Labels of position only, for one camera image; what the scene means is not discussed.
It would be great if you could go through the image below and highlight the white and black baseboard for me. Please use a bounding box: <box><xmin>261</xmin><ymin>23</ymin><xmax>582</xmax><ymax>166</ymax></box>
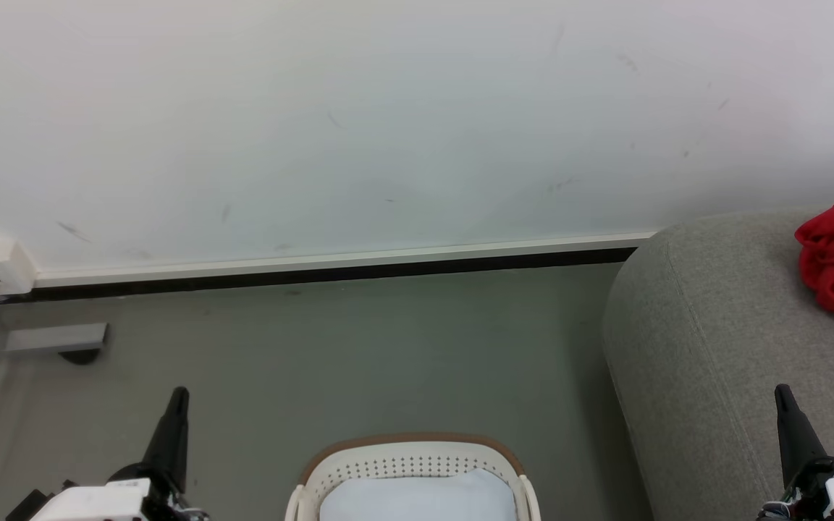
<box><xmin>0</xmin><ymin>232</ymin><xmax>658</xmax><ymax>305</ymax></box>

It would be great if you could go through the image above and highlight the grey fabric sofa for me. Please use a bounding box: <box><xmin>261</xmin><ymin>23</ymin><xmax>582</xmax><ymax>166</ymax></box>
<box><xmin>602</xmin><ymin>208</ymin><xmax>834</xmax><ymax>521</ymax></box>

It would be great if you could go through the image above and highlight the white laundry basket brown rim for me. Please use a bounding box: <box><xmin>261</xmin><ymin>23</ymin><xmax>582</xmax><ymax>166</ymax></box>
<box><xmin>285</xmin><ymin>433</ymin><xmax>542</xmax><ymax>521</ymax></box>

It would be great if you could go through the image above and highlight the grey metal bar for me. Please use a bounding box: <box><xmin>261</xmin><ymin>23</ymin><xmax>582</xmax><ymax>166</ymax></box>
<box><xmin>3</xmin><ymin>323</ymin><xmax>109</xmax><ymax>354</ymax></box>

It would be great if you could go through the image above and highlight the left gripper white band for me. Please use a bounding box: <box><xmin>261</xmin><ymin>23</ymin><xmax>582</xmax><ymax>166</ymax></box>
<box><xmin>29</xmin><ymin>386</ymin><xmax>210</xmax><ymax>521</ymax></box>

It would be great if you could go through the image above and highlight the light blue garment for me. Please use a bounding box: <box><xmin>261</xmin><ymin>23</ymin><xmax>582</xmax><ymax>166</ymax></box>
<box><xmin>319</xmin><ymin>467</ymin><xmax>518</xmax><ymax>521</ymax></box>

